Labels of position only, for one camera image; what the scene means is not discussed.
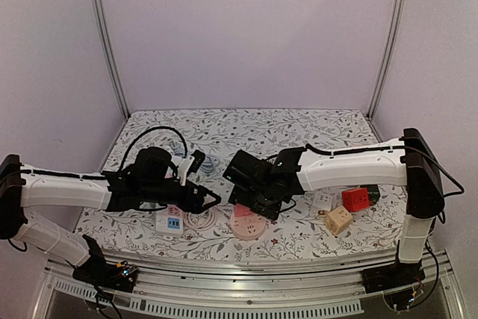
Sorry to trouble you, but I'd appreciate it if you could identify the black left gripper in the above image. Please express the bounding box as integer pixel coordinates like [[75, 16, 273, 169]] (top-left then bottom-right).
[[140, 180, 221, 214]]

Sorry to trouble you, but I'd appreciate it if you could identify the pink plug adapter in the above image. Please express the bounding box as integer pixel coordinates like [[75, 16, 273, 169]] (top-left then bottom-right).
[[234, 204, 251, 217]]

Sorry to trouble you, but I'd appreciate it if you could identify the long white power strip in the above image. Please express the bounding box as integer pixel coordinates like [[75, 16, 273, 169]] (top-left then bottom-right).
[[155, 205, 184, 238]]

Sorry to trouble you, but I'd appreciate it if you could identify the white cube adapter red flower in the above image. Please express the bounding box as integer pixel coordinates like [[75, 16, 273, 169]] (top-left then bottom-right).
[[311, 193, 334, 217]]

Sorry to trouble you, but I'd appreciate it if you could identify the beige cube socket adapter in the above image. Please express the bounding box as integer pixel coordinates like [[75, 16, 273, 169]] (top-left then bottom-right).
[[324, 205, 353, 236]]

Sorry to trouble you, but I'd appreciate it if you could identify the red cube socket adapter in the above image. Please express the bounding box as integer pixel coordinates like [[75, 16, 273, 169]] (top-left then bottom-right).
[[341, 188, 370, 212]]

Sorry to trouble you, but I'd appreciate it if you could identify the dark green cube socket adapter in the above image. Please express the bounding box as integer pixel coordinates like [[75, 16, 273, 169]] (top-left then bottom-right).
[[365, 185, 381, 206]]

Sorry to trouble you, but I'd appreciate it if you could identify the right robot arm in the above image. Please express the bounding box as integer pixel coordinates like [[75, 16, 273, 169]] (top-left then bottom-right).
[[223, 128, 444, 294]]

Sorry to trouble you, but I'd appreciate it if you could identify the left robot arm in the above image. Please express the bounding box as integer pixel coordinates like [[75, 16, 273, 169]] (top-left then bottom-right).
[[1, 147, 221, 293]]

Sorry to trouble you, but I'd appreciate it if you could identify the floral patterned table mat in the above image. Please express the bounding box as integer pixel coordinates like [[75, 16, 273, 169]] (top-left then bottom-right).
[[75, 109, 406, 261]]

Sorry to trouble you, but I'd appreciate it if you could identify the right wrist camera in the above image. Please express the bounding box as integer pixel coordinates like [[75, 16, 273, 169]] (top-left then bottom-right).
[[223, 150, 271, 191]]

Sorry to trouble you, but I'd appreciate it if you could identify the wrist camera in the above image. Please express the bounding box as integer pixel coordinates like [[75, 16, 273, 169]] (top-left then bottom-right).
[[223, 150, 271, 191], [136, 146, 206, 188]]

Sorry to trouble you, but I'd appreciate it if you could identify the light blue power cable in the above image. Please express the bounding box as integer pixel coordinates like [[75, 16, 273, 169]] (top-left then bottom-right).
[[170, 143, 221, 176]]

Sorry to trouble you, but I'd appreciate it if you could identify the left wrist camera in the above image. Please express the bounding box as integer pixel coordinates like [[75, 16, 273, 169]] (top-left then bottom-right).
[[136, 146, 206, 188]]

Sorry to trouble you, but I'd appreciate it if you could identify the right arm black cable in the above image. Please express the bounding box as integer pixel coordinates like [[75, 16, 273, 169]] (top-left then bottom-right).
[[304, 142, 466, 199]]

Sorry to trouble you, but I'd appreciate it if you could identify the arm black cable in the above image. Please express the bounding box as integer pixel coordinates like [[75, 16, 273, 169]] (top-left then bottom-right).
[[18, 126, 190, 180], [304, 142, 466, 199]]

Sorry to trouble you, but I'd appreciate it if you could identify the aluminium front rail base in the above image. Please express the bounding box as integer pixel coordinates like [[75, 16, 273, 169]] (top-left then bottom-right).
[[31, 247, 468, 319]]

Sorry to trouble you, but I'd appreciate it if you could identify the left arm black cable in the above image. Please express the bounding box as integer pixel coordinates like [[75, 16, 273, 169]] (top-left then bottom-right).
[[18, 126, 190, 180]]

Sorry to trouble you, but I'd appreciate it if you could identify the left aluminium frame post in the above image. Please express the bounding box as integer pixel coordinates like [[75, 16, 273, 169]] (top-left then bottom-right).
[[91, 0, 131, 120]]

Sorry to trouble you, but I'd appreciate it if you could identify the aluminium frame post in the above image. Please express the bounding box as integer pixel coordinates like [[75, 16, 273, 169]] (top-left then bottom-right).
[[91, 0, 131, 120], [366, 0, 405, 122]]

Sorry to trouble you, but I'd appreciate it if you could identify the right aluminium frame post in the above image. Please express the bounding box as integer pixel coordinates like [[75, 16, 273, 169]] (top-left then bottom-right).
[[366, 0, 405, 122]]

